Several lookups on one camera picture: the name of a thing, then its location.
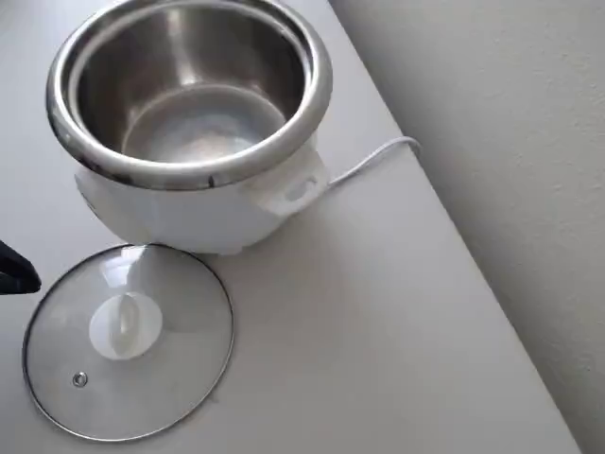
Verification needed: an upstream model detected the glass lid with white knob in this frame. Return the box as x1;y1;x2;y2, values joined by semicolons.
21;242;235;439

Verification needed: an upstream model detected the white rice cooker steel pot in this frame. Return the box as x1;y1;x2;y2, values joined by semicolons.
45;0;335;257

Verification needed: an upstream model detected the steel inner pot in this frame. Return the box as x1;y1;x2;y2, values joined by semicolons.
68;0;314;165

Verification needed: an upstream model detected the white power cord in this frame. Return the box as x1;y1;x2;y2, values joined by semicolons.
324;135;424;188

